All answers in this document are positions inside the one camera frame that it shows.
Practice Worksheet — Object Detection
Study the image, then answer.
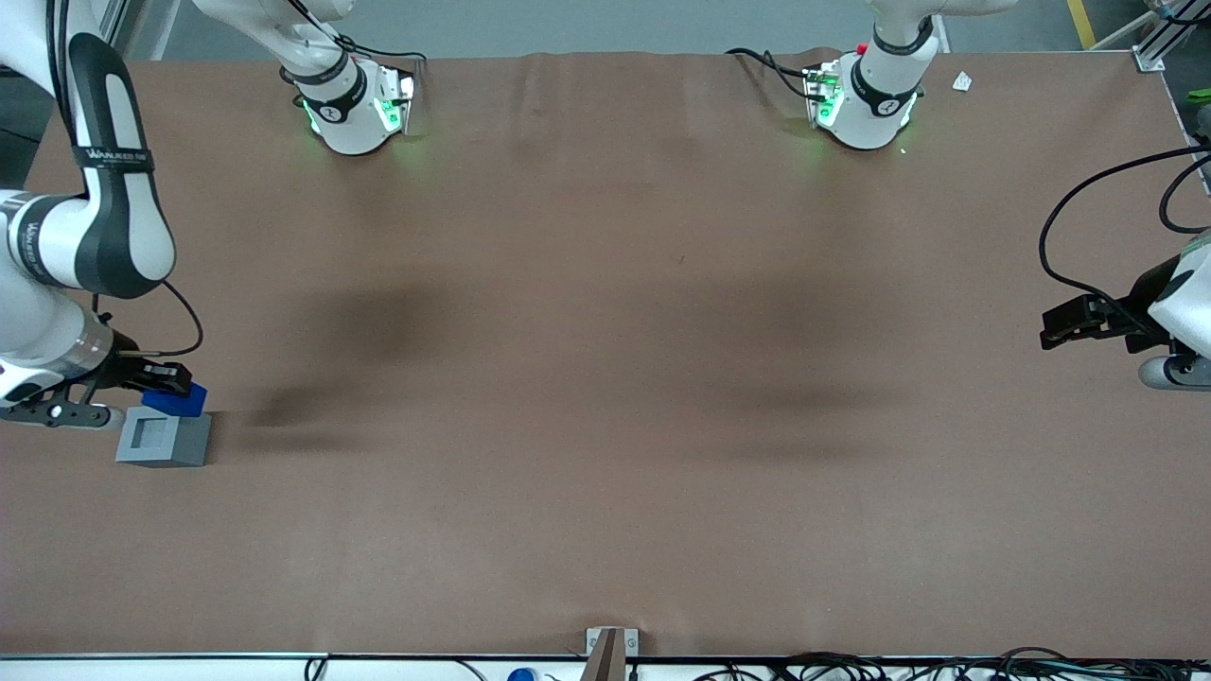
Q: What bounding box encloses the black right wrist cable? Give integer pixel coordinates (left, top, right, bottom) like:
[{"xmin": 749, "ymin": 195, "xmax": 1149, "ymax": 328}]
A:
[{"xmin": 92, "ymin": 279, "xmax": 205, "ymax": 359}]

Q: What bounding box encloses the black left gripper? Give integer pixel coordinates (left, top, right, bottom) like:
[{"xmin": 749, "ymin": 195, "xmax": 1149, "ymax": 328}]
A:
[{"xmin": 1040, "ymin": 255, "xmax": 1184, "ymax": 356}]

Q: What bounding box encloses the tangled black cable bundle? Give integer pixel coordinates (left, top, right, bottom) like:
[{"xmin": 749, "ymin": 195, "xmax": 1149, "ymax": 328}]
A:
[{"xmin": 693, "ymin": 647, "xmax": 1211, "ymax": 681}]

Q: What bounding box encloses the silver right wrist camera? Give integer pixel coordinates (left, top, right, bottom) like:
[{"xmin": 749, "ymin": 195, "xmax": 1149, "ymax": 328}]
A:
[{"xmin": 0, "ymin": 401, "xmax": 126, "ymax": 429}]

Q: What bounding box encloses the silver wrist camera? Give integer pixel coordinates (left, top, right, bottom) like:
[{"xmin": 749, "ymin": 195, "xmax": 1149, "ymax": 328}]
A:
[
  {"xmin": 1138, "ymin": 352, "xmax": 1211, "ymax": 393},
  {"xmin": 0, "ymin": 401, "xmax": 126, "ymax": 429}
]

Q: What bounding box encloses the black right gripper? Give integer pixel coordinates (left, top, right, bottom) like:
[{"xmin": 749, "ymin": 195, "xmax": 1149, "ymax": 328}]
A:
[{"xmin": 38, "ymin": 350, "xmax": 194, "ymax": 408}]

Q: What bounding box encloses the black right base cable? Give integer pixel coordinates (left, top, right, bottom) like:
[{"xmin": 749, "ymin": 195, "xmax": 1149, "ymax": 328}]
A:
[{"xmin": 333, "ymin": 36, "xmax": 430, "ymax": 67}]

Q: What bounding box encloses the short black looped cable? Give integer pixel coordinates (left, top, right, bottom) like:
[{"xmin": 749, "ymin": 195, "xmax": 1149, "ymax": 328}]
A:
[{"xmin": 1158, "ymin": 154, "xmax": 1211, "ymax": 236}]

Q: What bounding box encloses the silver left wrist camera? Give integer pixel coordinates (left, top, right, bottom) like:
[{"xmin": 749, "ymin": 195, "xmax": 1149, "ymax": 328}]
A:
[{"xmin": 1138, "ymin": 352, "xmax": 1211, "ymax": 393}]

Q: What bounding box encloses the black base cable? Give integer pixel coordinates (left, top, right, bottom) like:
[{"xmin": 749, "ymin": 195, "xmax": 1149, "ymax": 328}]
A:
[
  {"xmin": 725, "ymin": 46, "xmax": 818, "ymax": 101},
  {"xmin": 333, "ymin": 36, "xmax": 430, "ymax": 67}
]

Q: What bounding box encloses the gray square base block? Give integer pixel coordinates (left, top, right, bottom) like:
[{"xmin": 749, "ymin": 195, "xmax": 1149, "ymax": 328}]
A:
[{"xmin": 114, "ymin": 406, "xmax": 213, "ymax": 469}]

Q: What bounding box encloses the long black wrist cable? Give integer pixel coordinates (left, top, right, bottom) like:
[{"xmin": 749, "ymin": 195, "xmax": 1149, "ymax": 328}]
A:
[{"xmin": 1038, "ymin": 146, "xmax": 1211, "ymax": 321}]

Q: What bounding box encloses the black left base cable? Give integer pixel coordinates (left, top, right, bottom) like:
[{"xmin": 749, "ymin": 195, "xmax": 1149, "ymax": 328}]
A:
[{"xmin": 725, "ymin": 46, "xmax": 818, "ymax": 101}]

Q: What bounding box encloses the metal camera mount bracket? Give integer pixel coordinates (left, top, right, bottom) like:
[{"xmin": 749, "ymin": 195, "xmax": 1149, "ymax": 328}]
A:
[{"xmin": 579, "ymin": 626, "xmax": 641, "ymax": 681}]

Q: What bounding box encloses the blue plastic part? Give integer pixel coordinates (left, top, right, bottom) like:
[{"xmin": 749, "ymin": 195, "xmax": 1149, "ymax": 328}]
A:
[{"xmin": 141, "ymin": 381, "xmax": 208, "ymax": 419}]

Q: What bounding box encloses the aluminium frame profile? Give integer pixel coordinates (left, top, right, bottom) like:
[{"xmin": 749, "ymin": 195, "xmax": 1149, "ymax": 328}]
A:
[
  {"xmin": 93, "ymin": 0, "xmax": 181, "ymax": 63},
  {"xmin": 1132, "ymin": 0, "xmax": 1211, "ymax": 74}
]

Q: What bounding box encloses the brown table cover sheet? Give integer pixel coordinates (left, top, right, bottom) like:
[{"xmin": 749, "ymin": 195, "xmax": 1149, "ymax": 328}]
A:
[{"xmin": 19, "ymin": 49, "xmax": 1211, "ymax": 659}]

